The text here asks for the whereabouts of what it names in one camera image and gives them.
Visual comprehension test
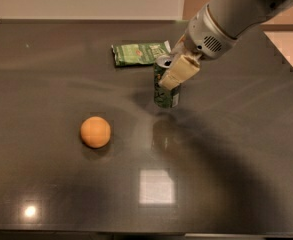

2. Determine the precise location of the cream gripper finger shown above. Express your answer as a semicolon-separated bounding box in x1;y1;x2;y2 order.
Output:
159;55;200;90
171;35;187;55

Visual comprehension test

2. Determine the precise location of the green soda can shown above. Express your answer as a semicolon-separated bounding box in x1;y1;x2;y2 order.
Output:
154;55;180;108

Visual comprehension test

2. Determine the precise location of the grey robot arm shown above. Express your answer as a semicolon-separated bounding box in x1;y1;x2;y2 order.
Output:
159;0;293;90

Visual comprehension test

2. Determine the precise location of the green jalapeno chip bag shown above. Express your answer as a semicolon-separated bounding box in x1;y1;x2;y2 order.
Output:
112;41;171;67

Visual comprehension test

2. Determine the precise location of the orange fruit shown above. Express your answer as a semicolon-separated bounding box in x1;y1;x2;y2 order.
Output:
80;116;111;148

